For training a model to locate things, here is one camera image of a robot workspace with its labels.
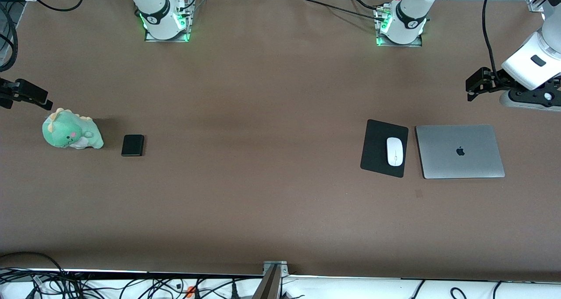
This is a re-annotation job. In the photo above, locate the white computer mouse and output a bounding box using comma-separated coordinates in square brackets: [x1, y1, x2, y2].
[386, 137, 404, 167]

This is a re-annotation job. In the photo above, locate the small black box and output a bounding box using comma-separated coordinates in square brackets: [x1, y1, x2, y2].
[121, 134, 145, 157]

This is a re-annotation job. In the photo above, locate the black mouse pad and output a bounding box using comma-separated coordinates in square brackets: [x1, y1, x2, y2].
[360, 119, 409, 178]

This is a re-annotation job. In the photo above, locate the green plush dinosaur toy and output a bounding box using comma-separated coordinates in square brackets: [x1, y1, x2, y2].
[42, 108, 105, 150]

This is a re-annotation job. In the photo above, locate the silver closed laptop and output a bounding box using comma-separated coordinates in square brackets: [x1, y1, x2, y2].
[415, 124, 506, 179]

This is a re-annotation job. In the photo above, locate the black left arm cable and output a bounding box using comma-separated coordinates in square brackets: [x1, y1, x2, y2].
[481, 0, 504, 78]

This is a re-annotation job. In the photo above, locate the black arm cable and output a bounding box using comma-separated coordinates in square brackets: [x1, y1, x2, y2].
[0, 0, 85, 71]
[481, 0, 504, 78]

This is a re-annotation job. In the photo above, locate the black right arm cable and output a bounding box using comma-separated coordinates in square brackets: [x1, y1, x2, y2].
[0, 0, 85, 71]

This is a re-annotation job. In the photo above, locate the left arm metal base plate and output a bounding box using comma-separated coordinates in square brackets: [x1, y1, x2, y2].
[375, 5, 423, 48]

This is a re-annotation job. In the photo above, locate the black cable lying on table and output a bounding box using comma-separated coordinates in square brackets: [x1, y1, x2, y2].
[300, 0, 388, 23]

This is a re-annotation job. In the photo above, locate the black looped floor cable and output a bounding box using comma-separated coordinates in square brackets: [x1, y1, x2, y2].
[0, 252, 66, 291]

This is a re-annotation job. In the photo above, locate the metal table bracket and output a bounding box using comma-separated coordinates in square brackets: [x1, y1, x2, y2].
[262, 260, 290, 299]

